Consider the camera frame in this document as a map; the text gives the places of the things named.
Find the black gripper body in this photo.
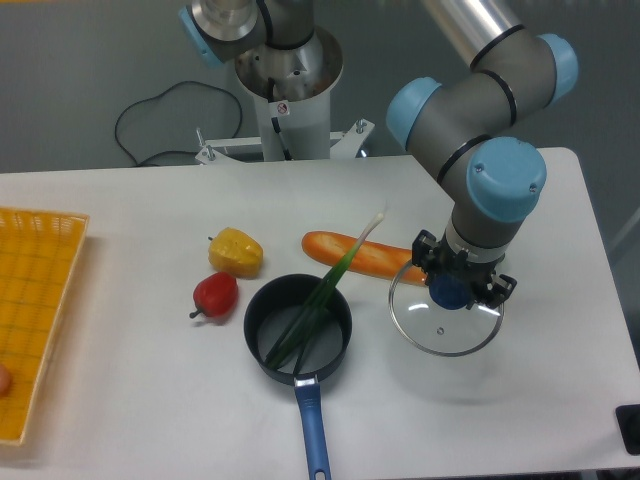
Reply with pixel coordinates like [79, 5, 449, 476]
[423, 234, 504, 301]

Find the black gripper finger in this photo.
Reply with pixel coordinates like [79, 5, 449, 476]
[411, 230, 436, 284]
[481, 274, 516, 306]

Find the glass pot lid blue knob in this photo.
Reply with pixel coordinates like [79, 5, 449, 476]
[388, 262, 504, 358]

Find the dark saucepan blue handle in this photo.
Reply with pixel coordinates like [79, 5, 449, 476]
[244, 274, 352, 479]

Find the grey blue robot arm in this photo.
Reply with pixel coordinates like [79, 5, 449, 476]
[179, 1, 579, 310]

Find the orange baguette bread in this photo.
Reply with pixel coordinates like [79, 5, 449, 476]
[301, 231, 412, 280]

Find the green onion stalk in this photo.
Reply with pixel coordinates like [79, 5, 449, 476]
[265, 212, 385, 373]

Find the black table corner device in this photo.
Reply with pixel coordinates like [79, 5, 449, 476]
[615, 404, 640, 456]

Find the yellow bell pepper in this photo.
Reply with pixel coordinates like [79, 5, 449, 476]
[208, 227, 264, 279]

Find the red bell pepper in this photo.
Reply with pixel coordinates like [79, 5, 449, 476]
[189, 272, 239, 319]

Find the yellow woven basket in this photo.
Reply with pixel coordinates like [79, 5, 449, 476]
[1, 207, 90, 446]

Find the black cable on floor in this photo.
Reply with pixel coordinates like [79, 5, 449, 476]
[114, 80, 244, 167]

